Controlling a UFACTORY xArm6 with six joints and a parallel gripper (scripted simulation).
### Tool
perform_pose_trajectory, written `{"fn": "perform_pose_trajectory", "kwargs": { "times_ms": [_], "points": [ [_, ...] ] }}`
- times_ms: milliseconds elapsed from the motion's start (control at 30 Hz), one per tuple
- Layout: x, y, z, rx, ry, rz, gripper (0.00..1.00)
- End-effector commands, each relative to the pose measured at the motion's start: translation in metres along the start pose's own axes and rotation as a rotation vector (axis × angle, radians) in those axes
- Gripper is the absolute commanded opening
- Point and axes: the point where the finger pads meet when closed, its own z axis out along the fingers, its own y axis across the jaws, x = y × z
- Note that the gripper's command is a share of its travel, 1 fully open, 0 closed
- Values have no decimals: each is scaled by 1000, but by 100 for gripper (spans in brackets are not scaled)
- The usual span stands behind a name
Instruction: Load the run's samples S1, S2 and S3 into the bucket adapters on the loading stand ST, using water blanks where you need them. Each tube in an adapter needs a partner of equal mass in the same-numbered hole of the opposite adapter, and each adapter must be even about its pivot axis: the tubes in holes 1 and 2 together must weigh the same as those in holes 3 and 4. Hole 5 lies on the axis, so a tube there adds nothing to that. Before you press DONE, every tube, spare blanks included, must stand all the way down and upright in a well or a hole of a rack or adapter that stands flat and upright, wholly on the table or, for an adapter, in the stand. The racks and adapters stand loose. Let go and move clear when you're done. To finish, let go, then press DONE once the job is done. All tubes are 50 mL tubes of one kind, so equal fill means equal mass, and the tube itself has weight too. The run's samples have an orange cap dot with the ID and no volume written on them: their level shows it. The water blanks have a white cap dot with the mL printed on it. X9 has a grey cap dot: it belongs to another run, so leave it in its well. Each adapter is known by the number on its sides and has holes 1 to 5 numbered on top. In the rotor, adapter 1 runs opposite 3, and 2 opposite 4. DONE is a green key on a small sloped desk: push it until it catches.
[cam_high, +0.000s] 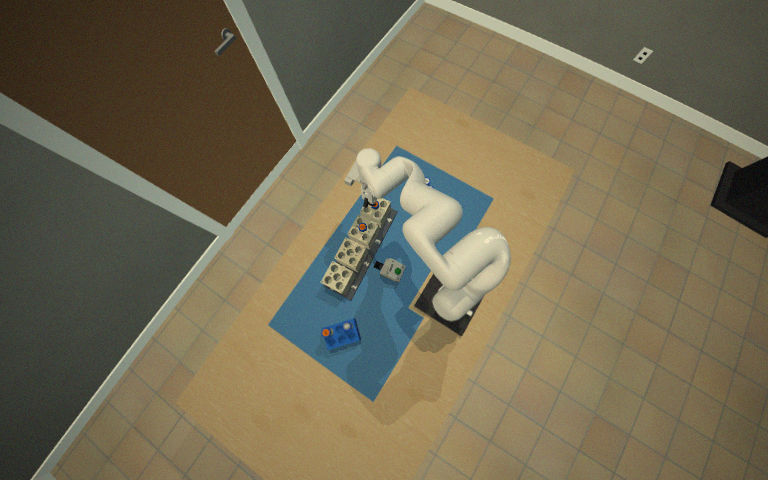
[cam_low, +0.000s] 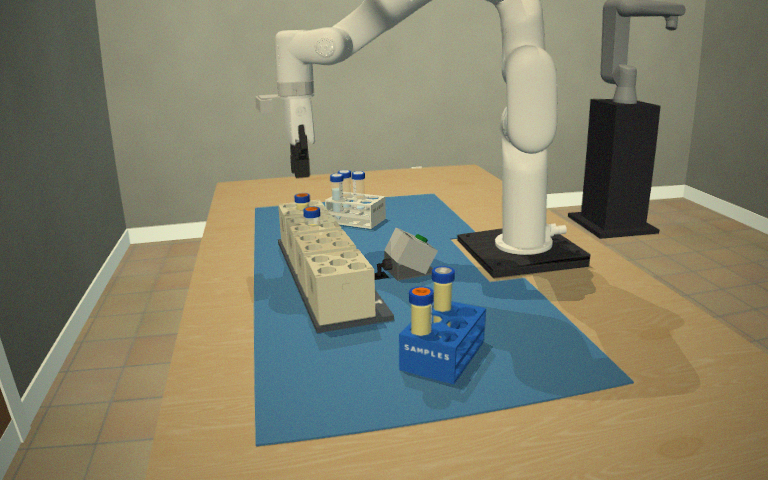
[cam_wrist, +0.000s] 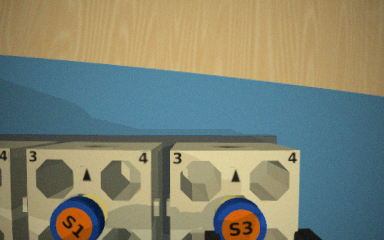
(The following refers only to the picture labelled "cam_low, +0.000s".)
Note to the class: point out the blue bench mat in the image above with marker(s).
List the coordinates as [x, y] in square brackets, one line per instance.
[312, 385]

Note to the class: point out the cream tube rack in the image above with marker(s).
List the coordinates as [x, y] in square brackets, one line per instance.
[357, 218]

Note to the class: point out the blue tube rack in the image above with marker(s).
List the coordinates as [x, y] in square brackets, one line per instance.
[438, 358]

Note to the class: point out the beige bucket adapter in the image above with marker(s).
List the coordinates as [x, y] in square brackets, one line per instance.
[341, 286]
[327, 223]
[285, 213]
[318, 243]

